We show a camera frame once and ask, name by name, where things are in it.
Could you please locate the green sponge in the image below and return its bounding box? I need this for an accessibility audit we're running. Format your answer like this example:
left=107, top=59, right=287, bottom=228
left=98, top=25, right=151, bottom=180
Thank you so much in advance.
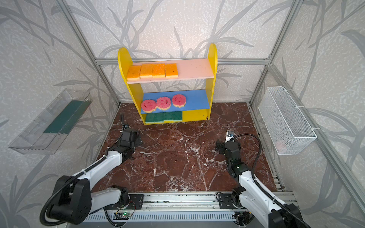
left=163, top=112, right=174, bottom=122
left=172, top=111, right=183, bottom=122
left=145, top=113, right=156, bottom=124
left=154, top=113, right=164, bottom=123

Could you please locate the pink smiley sponge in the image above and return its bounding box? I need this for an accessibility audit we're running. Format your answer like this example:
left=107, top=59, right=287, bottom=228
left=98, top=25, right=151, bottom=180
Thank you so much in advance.
left=156, top=97, right=171, bottom=110
left=172, top=94, right=186, bottom=108
left=141, top=99, right=157, bottom=113

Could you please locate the orange sponge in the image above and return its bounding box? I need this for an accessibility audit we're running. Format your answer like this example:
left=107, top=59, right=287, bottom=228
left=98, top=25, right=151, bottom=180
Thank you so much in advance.
left=126, top=66, right=141, bottom=81
left=140, top=64, right=154, bottom=78
left=152, top=64, right=165, bottom=78
left=165, top=63, right=178, bottom=78

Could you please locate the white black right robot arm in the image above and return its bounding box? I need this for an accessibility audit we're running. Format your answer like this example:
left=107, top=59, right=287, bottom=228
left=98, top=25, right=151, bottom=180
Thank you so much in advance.
left=215, top=131, right=310, bottom=228

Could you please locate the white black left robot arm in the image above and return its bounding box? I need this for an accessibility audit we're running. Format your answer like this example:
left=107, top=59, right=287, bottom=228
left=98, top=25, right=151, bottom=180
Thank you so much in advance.
left=40, top=128, right=143, bottom=227

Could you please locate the yellow shelf with coloured boards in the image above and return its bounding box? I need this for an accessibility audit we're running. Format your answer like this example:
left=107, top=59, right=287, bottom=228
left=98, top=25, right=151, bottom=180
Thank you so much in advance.
left=117, top=44, right=218, bottom=125

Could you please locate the green pad in clear bin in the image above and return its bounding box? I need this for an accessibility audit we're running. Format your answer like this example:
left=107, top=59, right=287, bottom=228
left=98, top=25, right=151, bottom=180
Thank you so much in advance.
left=44, top=100, right=92, bottom=135

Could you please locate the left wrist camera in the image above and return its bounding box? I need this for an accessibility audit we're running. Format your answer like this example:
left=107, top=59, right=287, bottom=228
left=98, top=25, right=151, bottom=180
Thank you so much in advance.
left=122, top=123, right=130, bottom=131

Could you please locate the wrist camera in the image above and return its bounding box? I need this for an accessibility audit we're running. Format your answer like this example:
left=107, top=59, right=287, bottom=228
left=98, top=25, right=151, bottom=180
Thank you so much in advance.
left=122, top=123, right=130, bottom=131
left=225, top=130, right=235, bottom=142

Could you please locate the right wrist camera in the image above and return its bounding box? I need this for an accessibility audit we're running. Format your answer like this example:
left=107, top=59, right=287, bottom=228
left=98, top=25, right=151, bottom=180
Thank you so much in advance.
left=225, top=130, right=235, bottom=142

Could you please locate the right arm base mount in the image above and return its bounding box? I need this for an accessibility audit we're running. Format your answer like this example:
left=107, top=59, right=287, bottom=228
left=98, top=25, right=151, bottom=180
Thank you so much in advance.
left=215, top=192, right=243, bottom=210

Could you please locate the aluminium front rail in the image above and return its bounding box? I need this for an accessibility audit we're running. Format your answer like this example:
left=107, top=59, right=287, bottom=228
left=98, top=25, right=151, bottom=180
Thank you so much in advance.
left=61, top=191, right=300, bottom=213

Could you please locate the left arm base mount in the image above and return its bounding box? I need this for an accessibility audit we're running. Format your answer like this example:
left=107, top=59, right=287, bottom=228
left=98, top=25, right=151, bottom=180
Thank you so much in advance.
left=114, top=194, right=144, bottom=210

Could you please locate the white wire mesh basket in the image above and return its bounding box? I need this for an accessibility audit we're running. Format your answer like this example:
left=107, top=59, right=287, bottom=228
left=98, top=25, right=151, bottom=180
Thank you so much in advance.
left=259, top=86, right=317, bottom=156

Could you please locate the clear plastic wall bin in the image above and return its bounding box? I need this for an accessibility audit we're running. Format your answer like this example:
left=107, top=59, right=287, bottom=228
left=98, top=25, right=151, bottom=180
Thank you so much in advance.
left=9, top=89, right=93, bottom=155

